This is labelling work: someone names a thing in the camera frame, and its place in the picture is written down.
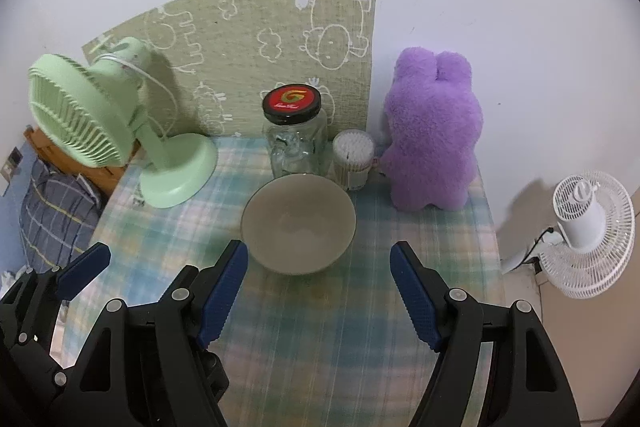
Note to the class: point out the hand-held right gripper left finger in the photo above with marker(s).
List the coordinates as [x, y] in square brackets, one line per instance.
[222, 297]

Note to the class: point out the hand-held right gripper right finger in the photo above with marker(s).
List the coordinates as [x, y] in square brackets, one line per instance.
[415, 302]

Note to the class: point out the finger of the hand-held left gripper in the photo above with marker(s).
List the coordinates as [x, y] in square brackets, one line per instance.
[85, 267]

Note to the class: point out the ceramic floral bowl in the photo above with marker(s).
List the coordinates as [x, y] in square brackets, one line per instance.
[300, 227]

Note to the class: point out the blue plaid cloth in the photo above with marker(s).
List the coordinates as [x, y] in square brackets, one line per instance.
[50, 217]

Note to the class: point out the plaid tablecloth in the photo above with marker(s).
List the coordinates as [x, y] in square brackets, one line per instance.
[325, 332]

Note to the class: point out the green desk fan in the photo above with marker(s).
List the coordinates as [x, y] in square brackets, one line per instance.
[170, 177]

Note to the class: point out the wooden chair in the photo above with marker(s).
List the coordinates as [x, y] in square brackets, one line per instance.
[45, 147]

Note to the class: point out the cotton swab container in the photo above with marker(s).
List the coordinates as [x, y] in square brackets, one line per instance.
[352, 157]

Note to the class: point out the glass jar with dark lid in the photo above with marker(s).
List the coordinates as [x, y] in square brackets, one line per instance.
[292, 147]

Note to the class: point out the purple plush toy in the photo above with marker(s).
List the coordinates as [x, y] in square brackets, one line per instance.
[430, 132]

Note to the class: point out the white fan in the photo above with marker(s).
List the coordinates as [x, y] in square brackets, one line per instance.
[580, 217]

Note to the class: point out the wall socket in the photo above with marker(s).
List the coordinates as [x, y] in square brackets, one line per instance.
[11, 164]

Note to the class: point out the green printed wall mat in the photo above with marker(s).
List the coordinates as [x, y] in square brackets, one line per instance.
[250, 72]

